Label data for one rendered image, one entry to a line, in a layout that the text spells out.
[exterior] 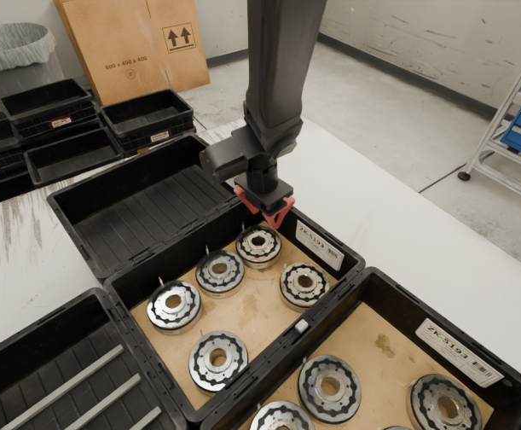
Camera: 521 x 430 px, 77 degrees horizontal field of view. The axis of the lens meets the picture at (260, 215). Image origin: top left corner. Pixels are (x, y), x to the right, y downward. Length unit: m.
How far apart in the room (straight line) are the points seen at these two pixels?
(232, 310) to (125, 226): 0.36
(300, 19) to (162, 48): 2.99
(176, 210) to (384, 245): 0.59
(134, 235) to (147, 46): 2.52
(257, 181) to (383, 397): 0.42
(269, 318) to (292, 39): 0.51
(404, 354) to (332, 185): 0.62
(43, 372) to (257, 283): 0.42
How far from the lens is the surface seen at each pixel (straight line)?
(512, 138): 2.41
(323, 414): 0.60
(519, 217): 2.50
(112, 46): 3.15
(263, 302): 0.69
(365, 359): 0.67
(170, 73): 3.28
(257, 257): 0.71
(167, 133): 1.77
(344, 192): 1.12
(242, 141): 0.50
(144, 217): 0.88
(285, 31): 0.29
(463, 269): 1.04
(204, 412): 0.53
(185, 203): 0.88
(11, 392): 0.76
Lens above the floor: 1.44
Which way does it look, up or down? 47 degrees down
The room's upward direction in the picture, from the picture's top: straight up
